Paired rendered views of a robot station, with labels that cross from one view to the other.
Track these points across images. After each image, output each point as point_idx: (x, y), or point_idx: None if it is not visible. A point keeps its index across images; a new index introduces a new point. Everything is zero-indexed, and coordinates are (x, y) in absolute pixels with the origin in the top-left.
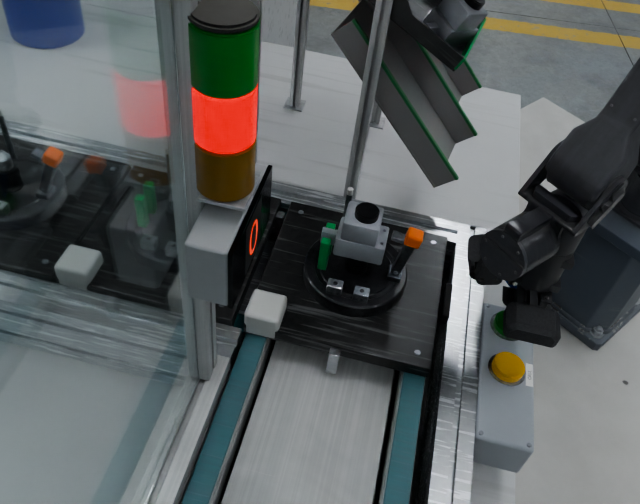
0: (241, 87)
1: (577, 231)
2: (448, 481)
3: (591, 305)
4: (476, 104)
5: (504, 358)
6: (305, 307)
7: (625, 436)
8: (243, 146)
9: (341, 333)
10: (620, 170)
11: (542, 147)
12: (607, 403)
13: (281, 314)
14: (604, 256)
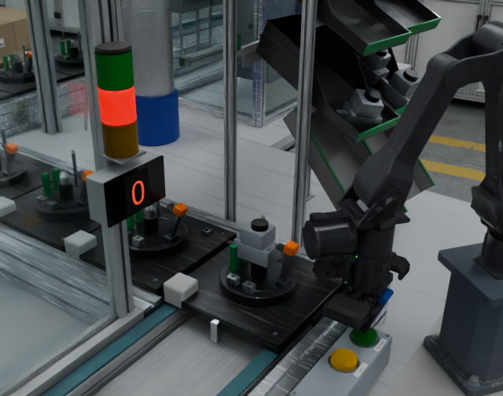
0: (116, 85)
1: (358, 225)
2: None
3: (464, 351)
4: (464, 215)
5: (342, 352)
6: (211, 292)
7: None
8: (121, 122)
9: (226, 311)
10: (389, 182)
11: None
12: None
13: (187, 288)
14: (465, 300)
